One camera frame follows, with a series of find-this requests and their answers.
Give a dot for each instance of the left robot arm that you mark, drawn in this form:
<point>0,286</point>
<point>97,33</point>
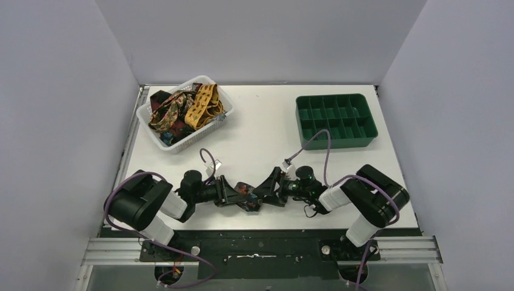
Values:
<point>137,201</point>

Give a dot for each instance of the dark blue floral tie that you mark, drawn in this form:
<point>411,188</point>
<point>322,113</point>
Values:
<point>250,201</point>

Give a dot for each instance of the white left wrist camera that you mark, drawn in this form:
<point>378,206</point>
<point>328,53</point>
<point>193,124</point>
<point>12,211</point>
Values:
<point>212,166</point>

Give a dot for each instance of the yellow patterned tie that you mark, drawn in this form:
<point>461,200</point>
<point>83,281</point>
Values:
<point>207,105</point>

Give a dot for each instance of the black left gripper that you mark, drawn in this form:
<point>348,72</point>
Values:
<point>222,193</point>

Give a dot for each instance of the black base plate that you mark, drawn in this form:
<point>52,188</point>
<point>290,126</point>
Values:
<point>259,254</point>

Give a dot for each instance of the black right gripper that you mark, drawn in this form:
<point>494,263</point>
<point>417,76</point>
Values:
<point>276,196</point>

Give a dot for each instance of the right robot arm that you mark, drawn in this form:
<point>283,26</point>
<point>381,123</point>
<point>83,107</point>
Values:
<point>377,197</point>

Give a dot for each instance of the green compartment tray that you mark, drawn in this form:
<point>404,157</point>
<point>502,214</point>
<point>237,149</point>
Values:
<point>347,117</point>

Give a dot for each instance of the aluminium frame rail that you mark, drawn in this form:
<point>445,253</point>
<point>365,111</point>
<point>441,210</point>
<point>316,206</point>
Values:
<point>392,250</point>

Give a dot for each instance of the dark red tie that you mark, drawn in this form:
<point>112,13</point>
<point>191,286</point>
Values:
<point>158,99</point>

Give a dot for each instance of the brown paisley tie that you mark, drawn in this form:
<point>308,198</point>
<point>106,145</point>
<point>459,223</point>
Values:
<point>176,106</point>

